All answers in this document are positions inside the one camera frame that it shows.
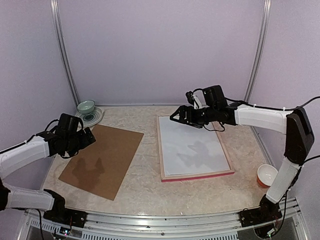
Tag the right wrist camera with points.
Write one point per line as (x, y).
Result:
(214, 97)

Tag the wooden picture frame pink edge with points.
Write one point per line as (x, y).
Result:
(195, 147)

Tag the red and dark photo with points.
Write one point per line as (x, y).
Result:
(192, 147)

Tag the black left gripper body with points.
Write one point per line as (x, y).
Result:
(73, 144)

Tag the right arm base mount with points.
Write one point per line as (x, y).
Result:
(267, 211)

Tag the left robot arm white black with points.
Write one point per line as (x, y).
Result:
(40, 146)

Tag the left aluminium corner post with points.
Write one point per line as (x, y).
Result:
(63, 51)

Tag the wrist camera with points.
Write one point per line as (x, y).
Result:
(68, 124)
(214, 97)

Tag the right aluminium corner post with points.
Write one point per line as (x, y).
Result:
(266, 11)

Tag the brown backing board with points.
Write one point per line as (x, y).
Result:
(101, 167)

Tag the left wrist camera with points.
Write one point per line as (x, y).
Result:
(68, 124)

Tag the green ceramic bowl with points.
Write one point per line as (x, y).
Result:
(86, 107)

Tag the pale green patterned plate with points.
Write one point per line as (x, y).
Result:
(91, 119)

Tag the aluminium corner post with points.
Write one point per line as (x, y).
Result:
(266, 11)
(63, 51)

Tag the orange white bowl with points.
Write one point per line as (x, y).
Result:
(266, 175)

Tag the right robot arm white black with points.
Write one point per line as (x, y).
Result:
(293, 125)

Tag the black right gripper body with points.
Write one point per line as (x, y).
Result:
(198, 120)

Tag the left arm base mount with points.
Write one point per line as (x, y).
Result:
(67, 216)

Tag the aluminium front rail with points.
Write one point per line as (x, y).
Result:
(112, 226)

